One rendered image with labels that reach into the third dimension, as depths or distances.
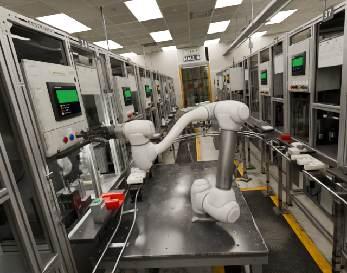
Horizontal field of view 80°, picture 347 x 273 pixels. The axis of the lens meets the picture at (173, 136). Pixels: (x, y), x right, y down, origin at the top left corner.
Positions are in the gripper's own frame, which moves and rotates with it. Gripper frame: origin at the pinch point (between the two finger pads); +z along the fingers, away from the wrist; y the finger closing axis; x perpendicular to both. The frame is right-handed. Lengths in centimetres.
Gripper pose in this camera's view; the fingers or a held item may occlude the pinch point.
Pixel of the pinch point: (83, 135)
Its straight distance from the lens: 129.9
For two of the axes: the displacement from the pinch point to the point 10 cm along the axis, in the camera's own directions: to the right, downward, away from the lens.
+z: -9.9, 1.0, 1.1
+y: -1.2, -9.7, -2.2
